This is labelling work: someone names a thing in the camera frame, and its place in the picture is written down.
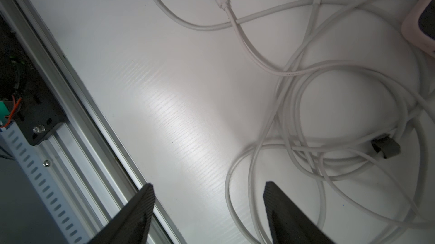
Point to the white perforated cable duct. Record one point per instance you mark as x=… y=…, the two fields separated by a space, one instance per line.
x=45 y=185

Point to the phone with pink case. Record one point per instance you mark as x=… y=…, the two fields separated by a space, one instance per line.
x=418 y=26

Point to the aluminium front rail frame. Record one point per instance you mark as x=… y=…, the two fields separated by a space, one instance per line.
x=84 y=156

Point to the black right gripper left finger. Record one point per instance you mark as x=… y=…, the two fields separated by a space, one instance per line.
x=132 y=224

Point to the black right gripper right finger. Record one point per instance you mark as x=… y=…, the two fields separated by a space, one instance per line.
x=287 y=223

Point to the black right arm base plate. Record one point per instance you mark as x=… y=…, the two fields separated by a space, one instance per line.
x=28 y=101

